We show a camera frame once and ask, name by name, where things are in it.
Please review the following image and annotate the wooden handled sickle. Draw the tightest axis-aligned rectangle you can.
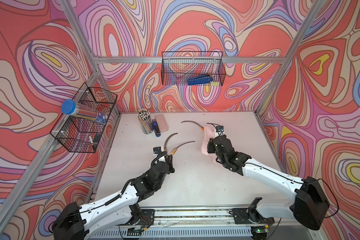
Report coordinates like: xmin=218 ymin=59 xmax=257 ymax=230
xmin=167 ymin=140 xmax=196 ymax=157
xmin=164 ymin=133 xmax=178 ymax=152

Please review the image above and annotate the pink terry rag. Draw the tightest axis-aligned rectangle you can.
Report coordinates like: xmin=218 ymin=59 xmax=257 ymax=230
xmin=201 ymin=124 xmax=217 ymax=165

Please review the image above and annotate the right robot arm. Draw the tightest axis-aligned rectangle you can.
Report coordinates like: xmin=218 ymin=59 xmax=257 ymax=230
xmin=207 ymin=135 xmax=330 ymax=231

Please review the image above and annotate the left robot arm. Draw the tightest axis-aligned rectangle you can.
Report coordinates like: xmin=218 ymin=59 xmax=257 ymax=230
xmin=50 ymin=152 xmax=175 ymax=240

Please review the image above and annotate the blue black stapler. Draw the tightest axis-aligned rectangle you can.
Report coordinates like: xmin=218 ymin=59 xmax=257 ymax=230
xmin=152 ymin=119 xmax=161 ymax=137

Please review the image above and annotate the pink eraser block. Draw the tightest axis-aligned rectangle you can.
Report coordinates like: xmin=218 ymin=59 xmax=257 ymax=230
xmin=155 ymin=114 xmax=169 ymax=133

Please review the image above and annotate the pencil cup on table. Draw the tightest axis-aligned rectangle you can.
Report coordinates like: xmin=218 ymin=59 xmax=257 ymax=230
xmin=137 ymin=109 xmax=154 ymax=134

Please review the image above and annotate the blue tool in basket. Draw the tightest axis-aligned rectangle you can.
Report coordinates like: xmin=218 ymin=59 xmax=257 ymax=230
xmin=187 ymin=75 xmax=213 ymax=86

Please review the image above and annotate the blue capped pencil tube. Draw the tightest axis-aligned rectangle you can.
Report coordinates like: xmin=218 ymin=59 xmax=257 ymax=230
xmin=61 ymin=100 xmax=108 ymax=125

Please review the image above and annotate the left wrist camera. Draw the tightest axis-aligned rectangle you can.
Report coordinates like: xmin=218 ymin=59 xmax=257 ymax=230
xmin=153 ymin=146 xmax=163 ymax=158

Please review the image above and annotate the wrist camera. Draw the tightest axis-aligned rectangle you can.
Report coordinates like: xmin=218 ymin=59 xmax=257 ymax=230
xmin=153 ymin=146 xmax=163 ymax=158
xmin=215 ymin=125 xmax=224 ymax=136

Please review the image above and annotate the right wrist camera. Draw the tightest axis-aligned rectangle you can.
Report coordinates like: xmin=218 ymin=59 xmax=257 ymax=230
xmin=215 ymin=125 xmax=224 ymax=136

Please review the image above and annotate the orange handled sickle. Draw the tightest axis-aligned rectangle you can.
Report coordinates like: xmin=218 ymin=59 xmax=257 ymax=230
xmin=181 ymin=120 xmax=205 ymax=131

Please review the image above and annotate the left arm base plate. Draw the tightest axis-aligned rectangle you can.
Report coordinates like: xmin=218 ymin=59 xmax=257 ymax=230
xmin=113 ymin=203 xmax=155 ymax=227

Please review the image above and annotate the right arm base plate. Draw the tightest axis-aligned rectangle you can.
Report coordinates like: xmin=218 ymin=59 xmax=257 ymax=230
xmin=229 ymin=197 xmax=275 ymax=226

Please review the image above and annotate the aluminium front rail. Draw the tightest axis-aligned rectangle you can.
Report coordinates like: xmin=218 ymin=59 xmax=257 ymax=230
xmin=88 ymin=206 xmax=324 ymax=240

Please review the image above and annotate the left wire basket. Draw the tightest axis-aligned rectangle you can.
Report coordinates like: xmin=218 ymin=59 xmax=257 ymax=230
xmin=50 ymin=83 xmax=118 ymax=153

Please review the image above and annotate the wire basket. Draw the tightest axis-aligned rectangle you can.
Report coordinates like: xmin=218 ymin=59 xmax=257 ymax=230
xmin=161 ymin=50 xmax=226 ymax=86
xmin=50 ymin=83 xmax=118 ymax=153

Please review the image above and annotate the back wire basket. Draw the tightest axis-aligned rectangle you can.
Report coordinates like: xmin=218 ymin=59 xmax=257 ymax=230
xmin=161 ymin=50 xmax=226 ymax=86

